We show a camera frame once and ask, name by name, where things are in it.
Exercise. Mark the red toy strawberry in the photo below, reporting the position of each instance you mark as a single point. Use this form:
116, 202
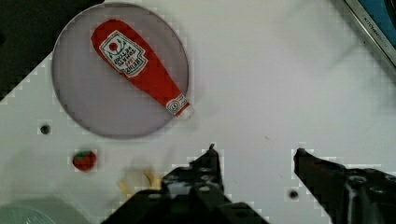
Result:
84, 160

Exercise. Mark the red ketchup bottle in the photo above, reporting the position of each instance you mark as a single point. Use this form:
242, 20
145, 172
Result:
130, 55

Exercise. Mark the peeled toy banana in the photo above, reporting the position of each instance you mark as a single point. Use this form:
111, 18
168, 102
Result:
137, 180

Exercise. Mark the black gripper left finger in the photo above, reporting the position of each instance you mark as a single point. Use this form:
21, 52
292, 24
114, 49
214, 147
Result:
187, 195

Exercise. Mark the grey round plate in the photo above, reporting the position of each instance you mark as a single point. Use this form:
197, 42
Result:
93, 94

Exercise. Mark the green perforated colander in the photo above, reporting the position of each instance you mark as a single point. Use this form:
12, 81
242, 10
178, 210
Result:
40, 211

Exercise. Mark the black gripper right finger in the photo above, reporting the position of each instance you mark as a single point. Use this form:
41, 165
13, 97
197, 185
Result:
348, 195

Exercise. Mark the silver toaster oven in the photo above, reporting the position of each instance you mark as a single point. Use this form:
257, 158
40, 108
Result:
376, 19

